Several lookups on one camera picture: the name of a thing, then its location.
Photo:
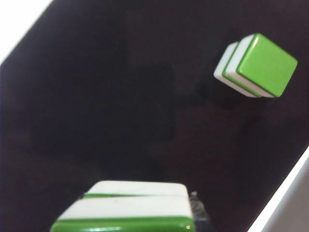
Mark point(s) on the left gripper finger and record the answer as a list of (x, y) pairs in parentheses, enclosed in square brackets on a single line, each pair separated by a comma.
[(200, 222)]

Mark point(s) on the black rectangular desk mat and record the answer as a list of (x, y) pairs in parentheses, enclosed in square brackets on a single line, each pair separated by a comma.
[(120, 96)]

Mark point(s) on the green-backed white mahjong tile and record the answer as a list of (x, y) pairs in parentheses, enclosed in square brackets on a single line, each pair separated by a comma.
[(220, 70), (265, 65), (120, 207), (135, 187)]

